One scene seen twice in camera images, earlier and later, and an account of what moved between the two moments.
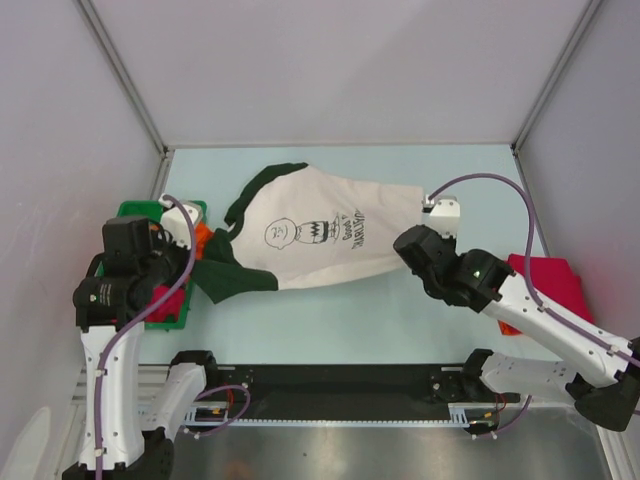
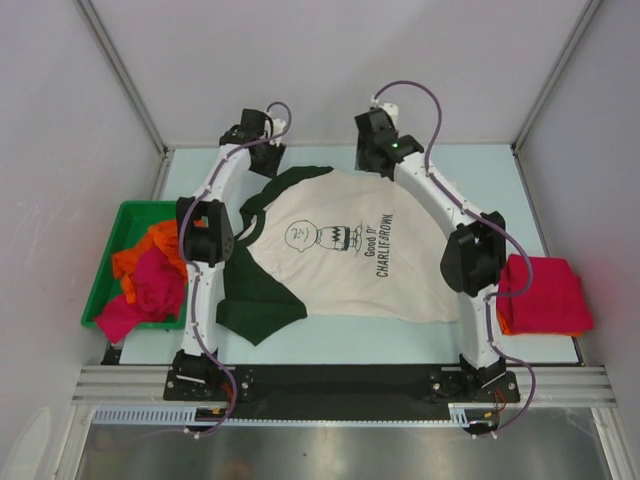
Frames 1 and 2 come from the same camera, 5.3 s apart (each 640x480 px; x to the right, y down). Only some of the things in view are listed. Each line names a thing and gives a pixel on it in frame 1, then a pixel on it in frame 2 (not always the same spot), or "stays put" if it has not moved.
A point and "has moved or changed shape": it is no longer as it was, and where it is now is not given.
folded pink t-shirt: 556,281 stays put
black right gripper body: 447,240 → 365,161
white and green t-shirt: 294,224 has moved or changed shape
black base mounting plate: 315,392 stays put
